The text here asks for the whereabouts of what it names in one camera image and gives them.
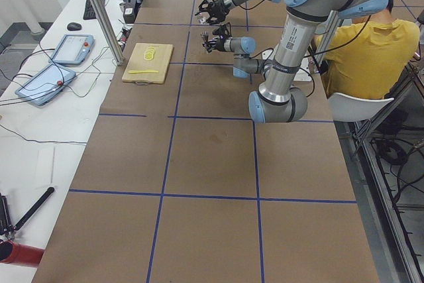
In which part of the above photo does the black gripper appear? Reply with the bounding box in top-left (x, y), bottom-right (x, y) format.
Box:
top-left (203, 37), bottom-right (226, 53)
top-left (195, 0), bottom-right (229, 25)

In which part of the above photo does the steel double jigger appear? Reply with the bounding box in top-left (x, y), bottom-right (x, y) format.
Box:
top-left (201, 31), bottom-right (213, 53)

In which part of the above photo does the clear shot glass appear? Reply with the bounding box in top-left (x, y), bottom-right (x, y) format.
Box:
top-left (197, 15), bottom-right (207, 25)

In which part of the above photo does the bamboo cutting board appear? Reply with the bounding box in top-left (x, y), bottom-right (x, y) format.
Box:
top-left (122, 43), bottom-right (174, 84)

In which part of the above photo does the yellow plastic knife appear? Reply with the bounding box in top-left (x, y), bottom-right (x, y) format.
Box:
top-left (128, 69), bottom-right (159, 74)

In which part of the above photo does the black small computer box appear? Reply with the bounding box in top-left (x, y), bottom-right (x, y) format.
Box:
top-left (122, 0), bottom-right (140, 24)

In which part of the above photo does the black keyboard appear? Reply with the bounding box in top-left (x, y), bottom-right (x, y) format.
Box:
top-left (82, 0), bottom-right (107, 21)

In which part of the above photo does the black computer mouse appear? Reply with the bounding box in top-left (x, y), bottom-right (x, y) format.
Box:
top-left (67, 22), bottom-right (82, 31)

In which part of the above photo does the teach pendant far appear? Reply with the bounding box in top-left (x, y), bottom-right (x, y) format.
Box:
top-left (50, 34), bottom-right (95, 66)

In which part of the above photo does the teach pendant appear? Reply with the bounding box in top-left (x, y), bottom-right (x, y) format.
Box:
top-left (50, 34), bottom-right (95, 66)
top-left (15, 64), bottom-right (76, 106)

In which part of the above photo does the grey office chair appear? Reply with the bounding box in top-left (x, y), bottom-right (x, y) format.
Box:
top-left (328, 92), bottom-right (394, 122)

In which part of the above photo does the person in yellow shirt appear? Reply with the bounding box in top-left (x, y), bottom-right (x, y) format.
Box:
top-left (321, 0), bottom-right (420, 99)

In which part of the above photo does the teach pendant near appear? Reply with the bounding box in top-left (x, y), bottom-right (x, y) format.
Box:
top-left (15, 64), bottom-right (76, 106)

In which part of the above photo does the black tripod tool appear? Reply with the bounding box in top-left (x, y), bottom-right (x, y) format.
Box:
top-left (0, 186), bottom-right (55, 239)

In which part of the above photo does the red cylinder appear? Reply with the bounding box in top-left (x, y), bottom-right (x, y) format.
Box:
top-left (1, 241), bottom-right (44, 267)

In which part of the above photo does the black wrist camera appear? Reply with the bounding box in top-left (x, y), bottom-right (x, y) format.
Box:
top-left (212, 23), bottom-right (232, 38)

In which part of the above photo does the aluminium frame post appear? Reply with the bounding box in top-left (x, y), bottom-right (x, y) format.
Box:
top-left (90, 0), bottom-right (124, 66)

